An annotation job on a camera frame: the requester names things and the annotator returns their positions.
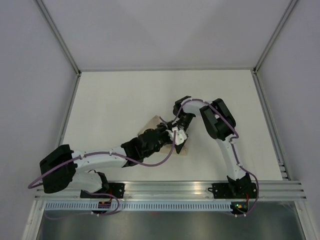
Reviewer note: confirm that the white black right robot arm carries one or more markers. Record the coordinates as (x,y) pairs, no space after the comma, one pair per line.
(220,126)

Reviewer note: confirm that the aluminium front mounting rail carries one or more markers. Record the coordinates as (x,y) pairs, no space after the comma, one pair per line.
(275,190)

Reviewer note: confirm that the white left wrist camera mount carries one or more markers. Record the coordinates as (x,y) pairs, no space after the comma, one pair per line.
(177,136)

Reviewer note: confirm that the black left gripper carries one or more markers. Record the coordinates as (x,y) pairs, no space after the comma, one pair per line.
(163,127)

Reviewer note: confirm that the beige cloth napkin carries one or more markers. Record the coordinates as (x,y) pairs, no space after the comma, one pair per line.
(152,124)

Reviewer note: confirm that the aluminium frame rail right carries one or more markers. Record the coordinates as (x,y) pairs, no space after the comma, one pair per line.
(262,77)

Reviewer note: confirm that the aluminium frame rail left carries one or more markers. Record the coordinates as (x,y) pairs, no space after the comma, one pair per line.
(49,20)

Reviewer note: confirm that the aluminium frame rail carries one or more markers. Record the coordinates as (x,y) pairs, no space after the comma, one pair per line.
(262,77)
(49,20)

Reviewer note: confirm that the white slotted cable duct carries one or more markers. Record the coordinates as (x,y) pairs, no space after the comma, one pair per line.
(169,206)

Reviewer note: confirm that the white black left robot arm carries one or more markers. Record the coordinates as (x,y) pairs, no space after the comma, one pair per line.
(66,168)

